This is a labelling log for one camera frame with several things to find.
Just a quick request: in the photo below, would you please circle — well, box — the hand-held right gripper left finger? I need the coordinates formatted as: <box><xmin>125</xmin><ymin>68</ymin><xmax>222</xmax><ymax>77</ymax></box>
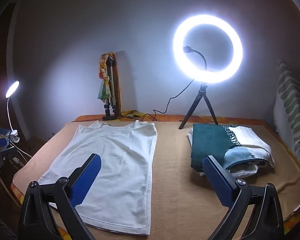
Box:
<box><xmin>18</xmin><ymin>153</ymin><xmax>102</xmax><ymax>240</ymax></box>

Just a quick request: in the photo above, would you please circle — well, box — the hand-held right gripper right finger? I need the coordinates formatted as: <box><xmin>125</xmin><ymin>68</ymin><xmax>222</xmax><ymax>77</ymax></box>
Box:
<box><xmin>202</xmin><ymin>155</ymin><xmax>285</xmax><ymax>240</ymax></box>

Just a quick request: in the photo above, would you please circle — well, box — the white tank top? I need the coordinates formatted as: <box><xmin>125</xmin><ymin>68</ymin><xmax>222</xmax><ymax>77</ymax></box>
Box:
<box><xmin>37</xmin><ymin>120</ymin><xmax>157</xmax><ymax>236</ymax></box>

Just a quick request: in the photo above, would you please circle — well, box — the teal patterned folded garment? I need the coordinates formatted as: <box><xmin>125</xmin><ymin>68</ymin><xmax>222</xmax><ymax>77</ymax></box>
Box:
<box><xmin>191</xmin><ymin>124</ymin><xmax>275</xmax><ymax>174</ymax></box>

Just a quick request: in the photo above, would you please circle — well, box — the beige blanket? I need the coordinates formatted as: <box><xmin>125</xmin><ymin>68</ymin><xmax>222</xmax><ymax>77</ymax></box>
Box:
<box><xmin>12</xmin><ymin>121</ymin><xmax>300</xmax><ymax>240</ymax></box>

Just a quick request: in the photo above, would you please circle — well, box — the black stand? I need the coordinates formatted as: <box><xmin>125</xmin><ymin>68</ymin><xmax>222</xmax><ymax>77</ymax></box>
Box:
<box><xmin>0</xmin><ymin>151</ymin><xmax>17</xmax><ymax>177</ymax></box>

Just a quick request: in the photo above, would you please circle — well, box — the small black tripod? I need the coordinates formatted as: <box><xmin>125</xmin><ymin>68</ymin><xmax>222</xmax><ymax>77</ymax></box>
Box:
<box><xmin>179</xmin><ymin>83</ymin><xmax>219</xmax><ymax>130</ymax></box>

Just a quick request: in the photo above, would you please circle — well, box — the orange brown cloth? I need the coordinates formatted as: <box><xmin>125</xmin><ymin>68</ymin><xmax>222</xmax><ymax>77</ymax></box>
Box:
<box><xmin>110</xmin><ymin>52</ymin><xmax>122</xmax><ymax>117</ymax></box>

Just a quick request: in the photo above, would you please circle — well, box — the colourful patterned scarf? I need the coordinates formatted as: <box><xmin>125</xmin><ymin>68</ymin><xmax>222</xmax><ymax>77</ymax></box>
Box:
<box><xmin>97</xmin><ymin>52</ymin><xmax>144</xmax><ymax>118</ymax></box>

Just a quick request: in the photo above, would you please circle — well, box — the green striped pillow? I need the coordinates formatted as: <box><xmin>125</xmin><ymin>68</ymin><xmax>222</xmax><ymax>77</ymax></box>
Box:
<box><xmin>274</xmin><ymin>60</ymin><xmax>300</xmax><ymax>178</ymax></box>

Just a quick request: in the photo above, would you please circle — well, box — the white clip desk lamp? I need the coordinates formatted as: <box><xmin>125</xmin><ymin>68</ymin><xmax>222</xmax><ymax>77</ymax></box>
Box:
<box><xmin>5</xmin><ymin>80</ymin><xmax>21</xmax><ymax>143</ymax></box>

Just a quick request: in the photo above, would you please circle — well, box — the black gooseneck phone holder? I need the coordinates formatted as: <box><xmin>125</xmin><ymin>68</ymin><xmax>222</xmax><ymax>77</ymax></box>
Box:
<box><xmin>183</xmin><ymin>45</ymin><xmax>207</xmax><ymax>70</ymax></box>

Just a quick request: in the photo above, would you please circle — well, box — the white lamp cable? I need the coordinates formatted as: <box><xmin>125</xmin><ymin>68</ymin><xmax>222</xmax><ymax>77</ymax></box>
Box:
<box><xmin>9</xmin><ymin>141</ymin><xmax>33</xmax><ymax>159</ymax></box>

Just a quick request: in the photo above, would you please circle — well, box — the black power cable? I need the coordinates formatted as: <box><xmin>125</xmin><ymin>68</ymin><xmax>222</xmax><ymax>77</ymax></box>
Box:
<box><xmin>100</xmin><ymin>79</ymin><xmax>198</xmax><ymax>122</ymax></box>

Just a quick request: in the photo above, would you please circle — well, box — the white ring light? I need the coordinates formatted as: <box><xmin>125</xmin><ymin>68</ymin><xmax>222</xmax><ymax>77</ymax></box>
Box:
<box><xmin>173</xmin><ymin>14</ymin><xmax>243</xmax><ymax>84</ymax></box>

